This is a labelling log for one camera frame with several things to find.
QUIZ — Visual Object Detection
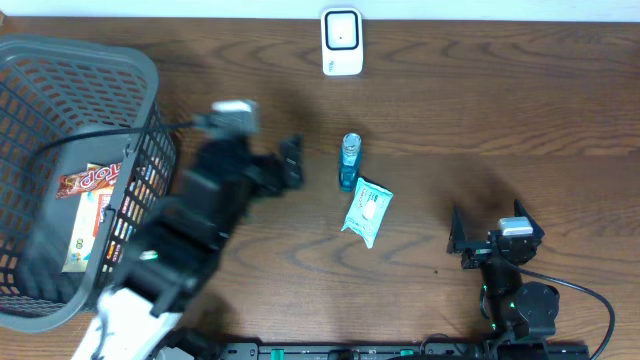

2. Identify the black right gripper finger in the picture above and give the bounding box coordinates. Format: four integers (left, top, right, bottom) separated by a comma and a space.
513, 199, 544, 238
449, 205, 466, 245

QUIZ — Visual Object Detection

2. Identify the blue mouthwash bottle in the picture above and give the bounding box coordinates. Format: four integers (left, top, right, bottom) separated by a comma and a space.
339, 133, 362, 192

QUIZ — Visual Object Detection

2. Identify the teal wet wipes pack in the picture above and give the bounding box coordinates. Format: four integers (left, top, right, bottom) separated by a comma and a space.
341, 177, 394, 249

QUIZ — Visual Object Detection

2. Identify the red chocolate bar wrapper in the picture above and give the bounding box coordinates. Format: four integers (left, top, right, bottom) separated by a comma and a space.
56, 163, 122, 199

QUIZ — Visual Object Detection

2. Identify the yellow snack bag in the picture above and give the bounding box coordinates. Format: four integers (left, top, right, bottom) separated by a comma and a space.
61, 187, 114, 273

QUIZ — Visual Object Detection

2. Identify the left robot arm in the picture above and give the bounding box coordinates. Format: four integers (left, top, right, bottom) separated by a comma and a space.
74, 134, 303, 359

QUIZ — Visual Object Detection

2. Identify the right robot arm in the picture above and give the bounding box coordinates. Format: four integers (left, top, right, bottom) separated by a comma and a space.
447, 200, 560, 342

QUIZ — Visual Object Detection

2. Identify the white barcode scanner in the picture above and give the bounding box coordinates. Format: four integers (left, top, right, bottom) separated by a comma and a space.
320, 8, 364, 76

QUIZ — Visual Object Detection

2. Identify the grey plastic basket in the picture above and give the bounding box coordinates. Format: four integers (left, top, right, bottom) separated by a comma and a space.
1, 35, 176, 333

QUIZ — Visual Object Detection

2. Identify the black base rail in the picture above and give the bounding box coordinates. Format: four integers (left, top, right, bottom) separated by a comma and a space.
149, 331, 590, 360

